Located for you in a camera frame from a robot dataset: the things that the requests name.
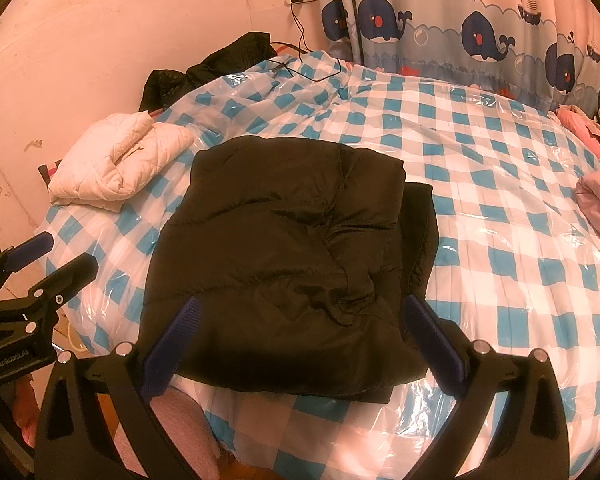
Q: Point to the person's left hand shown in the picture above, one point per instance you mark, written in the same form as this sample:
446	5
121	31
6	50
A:
26	405

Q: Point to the blue white checked bed cover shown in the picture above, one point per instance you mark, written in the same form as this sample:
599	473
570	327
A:
505	240

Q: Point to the black puffer jacket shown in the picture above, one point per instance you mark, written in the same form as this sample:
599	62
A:
280	240

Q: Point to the white puffer jacket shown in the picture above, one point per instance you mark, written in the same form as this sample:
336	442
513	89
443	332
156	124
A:
125	160

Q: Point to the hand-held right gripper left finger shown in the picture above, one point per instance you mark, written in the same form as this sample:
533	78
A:
172	335

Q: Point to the whale print curtain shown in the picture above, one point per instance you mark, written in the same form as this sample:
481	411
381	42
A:
455	60

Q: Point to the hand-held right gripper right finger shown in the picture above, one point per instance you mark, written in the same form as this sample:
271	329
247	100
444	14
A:
430	335

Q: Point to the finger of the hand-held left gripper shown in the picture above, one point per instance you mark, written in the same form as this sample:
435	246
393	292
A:
30	252
67	277

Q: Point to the person's pink pants leg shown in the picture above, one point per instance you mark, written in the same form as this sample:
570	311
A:
175	425

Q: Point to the dark quilted jacket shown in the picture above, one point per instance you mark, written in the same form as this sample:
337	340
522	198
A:
230	55

